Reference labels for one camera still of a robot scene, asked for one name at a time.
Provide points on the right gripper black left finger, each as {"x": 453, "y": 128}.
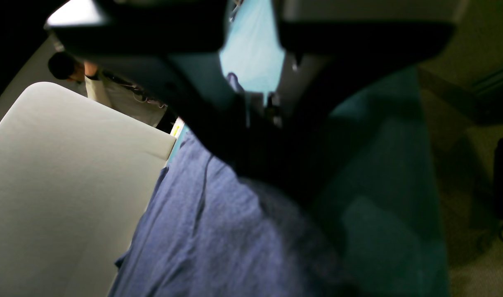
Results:
{"x": 170, "y": 48}

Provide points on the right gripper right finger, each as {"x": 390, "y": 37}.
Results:
{"x": 334, "y": 49}

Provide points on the person in background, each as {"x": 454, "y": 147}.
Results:
{"x": 112, "y": 91}

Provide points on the blue-grey T-shirt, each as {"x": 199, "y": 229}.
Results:
{"x": 207, "y": 233}

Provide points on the white table panel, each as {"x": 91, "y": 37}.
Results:
{"x": 75, "y": 178}

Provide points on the teal table cloth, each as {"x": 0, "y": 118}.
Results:
{"x": 380, "y": 211}

